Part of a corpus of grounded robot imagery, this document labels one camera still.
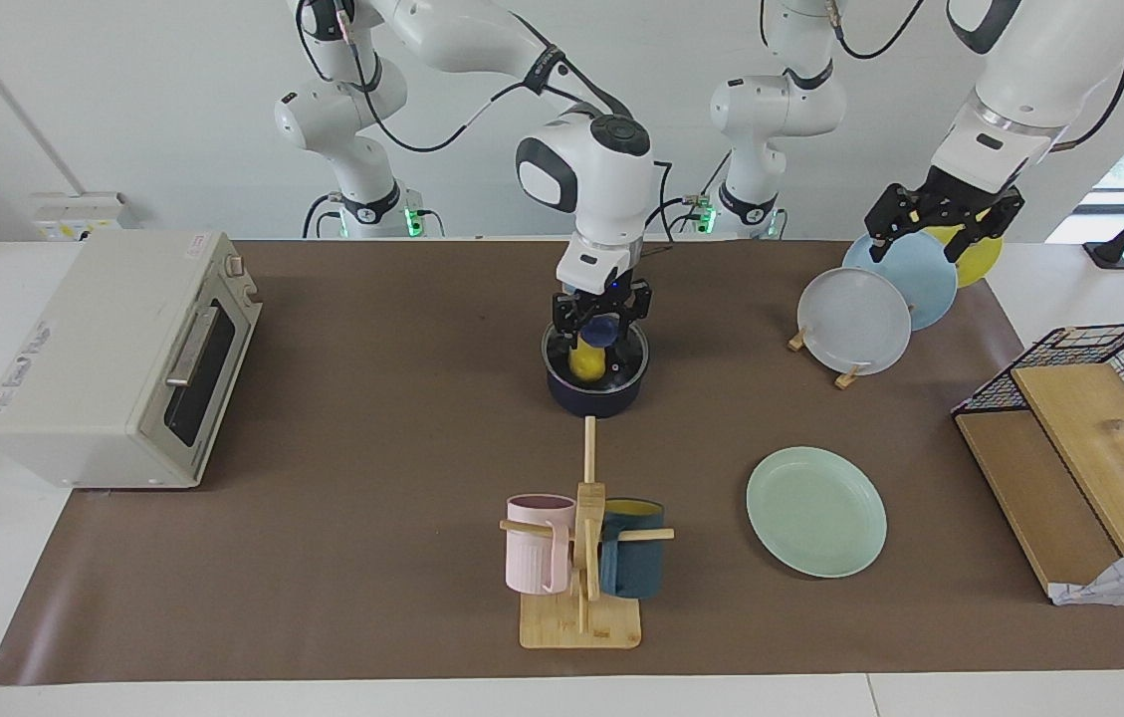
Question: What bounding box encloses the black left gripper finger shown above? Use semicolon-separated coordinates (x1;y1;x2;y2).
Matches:
867;184;921;265
960;189;1025;265

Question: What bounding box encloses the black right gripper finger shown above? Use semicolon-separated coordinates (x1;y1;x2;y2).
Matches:
616;287;653;350
552;295;590;352

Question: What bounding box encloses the glass lid blue knob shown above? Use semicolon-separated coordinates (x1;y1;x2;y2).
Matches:
542;317;650;391

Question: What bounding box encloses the yellow plate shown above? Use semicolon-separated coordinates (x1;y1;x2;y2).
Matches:
925;224;1004;290

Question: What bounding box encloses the light blue plate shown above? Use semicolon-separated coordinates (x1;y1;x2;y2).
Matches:
842;231;959;332

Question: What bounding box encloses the grey plate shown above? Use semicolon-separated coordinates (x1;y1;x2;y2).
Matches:
797;267;913;377

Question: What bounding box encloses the wooden plate rack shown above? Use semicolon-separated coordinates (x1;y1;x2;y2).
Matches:
787;324;866;389

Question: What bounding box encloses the mint green plate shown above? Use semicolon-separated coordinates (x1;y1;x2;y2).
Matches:
746;446;888;579

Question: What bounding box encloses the dark blue saucepan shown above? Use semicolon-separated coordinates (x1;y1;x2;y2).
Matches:
542;321;650;419

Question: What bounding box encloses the pink ribbed mug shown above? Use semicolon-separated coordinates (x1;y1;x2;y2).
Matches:
506;494;577;596

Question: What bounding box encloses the dark teal mug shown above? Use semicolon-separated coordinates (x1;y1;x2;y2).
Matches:
599;498;666;599

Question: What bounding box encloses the brown table mat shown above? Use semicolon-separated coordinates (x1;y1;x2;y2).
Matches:
0;239;1124;686

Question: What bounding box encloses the wooden mug tree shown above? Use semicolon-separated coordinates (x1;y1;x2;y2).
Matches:
499;416;675;650

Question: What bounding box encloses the beige toaster oven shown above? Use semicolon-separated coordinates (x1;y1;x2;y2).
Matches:
0;231;264;489

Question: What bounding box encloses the black base cable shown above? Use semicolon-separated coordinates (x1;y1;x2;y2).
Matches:
301;194;343;240
654;149;732;245

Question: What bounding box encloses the black wire basket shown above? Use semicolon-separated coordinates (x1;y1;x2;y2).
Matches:
952;322;1124;454

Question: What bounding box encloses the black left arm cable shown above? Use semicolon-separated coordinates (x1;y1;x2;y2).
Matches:
825;0;1124;150

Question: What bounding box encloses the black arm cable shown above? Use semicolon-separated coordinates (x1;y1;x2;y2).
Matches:
295;0;634;155
825;0;1124;150

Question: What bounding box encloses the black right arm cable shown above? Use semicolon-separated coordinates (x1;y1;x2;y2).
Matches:
295;0;634;155

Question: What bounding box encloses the white wall socket box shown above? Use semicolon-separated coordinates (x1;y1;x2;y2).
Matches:
32;192;129;242

